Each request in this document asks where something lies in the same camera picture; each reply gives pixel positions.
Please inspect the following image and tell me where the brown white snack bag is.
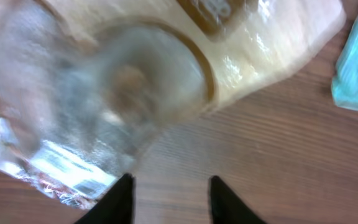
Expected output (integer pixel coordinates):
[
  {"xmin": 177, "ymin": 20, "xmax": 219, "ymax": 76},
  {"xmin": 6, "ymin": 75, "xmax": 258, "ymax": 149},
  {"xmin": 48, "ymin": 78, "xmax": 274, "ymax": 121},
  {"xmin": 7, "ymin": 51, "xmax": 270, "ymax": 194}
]
[{"xmin": 0, "ymin": 0, "xmax": 346, "ymax": 210}]

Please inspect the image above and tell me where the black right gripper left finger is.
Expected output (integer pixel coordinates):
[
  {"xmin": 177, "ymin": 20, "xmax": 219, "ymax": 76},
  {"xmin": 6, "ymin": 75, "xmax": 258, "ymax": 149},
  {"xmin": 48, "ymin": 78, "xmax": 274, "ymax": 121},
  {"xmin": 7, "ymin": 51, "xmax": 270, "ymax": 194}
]
[{"xmin": 75, "ymin": 174, "xmax": 135, "ymax": 224}]

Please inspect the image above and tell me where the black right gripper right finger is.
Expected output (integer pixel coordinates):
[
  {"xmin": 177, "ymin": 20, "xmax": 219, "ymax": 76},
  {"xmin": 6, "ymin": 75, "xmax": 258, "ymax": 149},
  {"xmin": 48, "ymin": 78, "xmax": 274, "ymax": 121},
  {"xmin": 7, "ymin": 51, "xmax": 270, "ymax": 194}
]
[{"xmin": 209, "ymin": 175, "xmax": 266, "ymax": 224}]

